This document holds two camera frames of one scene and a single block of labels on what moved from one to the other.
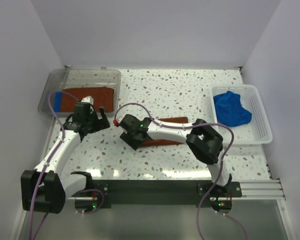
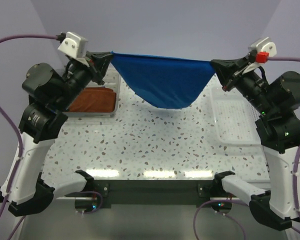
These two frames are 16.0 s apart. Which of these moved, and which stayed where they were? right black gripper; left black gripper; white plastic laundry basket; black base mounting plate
Moved: right black gripper; left black gripper
Stayed: white plastic laundry basket; black base mounting plate
